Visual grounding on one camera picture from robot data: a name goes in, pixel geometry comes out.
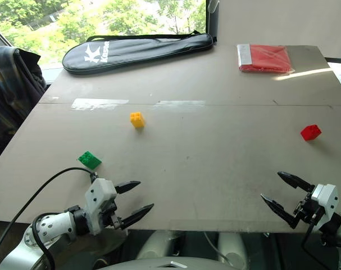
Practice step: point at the yellow toy brick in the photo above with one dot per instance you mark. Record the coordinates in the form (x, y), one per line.
(137, 119)

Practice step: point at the dark jacket on chair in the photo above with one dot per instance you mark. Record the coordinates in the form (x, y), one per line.
(14, 95)

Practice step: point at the red toy brick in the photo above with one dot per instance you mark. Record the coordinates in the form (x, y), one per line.
(310, 132)

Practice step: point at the clear tape strip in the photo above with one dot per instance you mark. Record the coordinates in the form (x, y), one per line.
(179, 104)

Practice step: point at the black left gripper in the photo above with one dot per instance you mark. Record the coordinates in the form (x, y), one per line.
(110, 215)

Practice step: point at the dark window frame post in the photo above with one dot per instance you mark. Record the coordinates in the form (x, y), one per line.
(212, 19)

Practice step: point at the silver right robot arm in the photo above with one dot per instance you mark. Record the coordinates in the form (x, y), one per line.
(337, 239)

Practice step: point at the silver robot body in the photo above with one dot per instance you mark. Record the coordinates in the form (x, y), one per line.
(176, 253)

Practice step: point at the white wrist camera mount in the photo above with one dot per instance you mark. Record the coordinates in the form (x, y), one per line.
(326, 201)
(98, 198)

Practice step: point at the black racket bag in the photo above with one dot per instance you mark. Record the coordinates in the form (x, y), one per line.
(136, 52)

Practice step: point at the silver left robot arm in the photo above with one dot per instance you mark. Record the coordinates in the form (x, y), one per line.
(50, 225)

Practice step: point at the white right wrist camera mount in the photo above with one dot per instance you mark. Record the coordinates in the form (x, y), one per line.
(326, 201)

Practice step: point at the red cloth in plastic bag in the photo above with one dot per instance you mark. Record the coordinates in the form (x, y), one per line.
(264, 58)

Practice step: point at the green toy brick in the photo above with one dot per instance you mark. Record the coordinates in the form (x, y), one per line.
(89, 160)

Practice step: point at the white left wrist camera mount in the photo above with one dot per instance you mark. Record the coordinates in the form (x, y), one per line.
(98, 198)

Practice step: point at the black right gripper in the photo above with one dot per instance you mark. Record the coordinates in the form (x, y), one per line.
(306, 209)

